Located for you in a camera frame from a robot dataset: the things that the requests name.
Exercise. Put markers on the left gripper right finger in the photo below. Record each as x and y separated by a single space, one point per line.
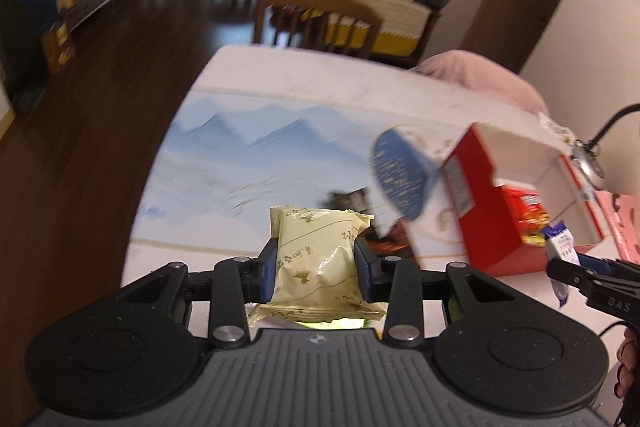
395 281

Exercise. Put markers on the green cracker packet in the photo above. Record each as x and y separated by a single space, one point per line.
343 324

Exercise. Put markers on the right hand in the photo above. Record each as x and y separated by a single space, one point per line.
627 356

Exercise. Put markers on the white blue snack packet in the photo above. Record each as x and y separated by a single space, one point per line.
559 245

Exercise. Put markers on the cream biscuit packet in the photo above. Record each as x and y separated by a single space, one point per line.
316 274

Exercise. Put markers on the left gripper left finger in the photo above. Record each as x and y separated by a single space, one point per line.
238 282

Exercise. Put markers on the red chips snack bag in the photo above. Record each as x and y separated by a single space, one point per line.
527 212

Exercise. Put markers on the dark blue cabinet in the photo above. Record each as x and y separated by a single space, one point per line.
23 22

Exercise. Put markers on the beige sofa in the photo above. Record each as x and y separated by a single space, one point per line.
385 16

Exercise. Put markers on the red cardboard box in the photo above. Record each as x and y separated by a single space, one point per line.
487 158

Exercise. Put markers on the black snack packet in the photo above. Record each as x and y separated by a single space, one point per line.
357 201

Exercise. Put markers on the brown orange snack bag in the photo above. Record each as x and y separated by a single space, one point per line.
395 242

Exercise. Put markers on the brown paper bag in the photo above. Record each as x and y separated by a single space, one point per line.
57 47

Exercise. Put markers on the wooden dining chair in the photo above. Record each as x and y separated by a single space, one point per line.
347 27

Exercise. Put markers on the desk lamp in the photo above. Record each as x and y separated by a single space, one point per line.
584 156

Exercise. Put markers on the pink box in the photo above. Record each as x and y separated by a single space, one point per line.
620 212

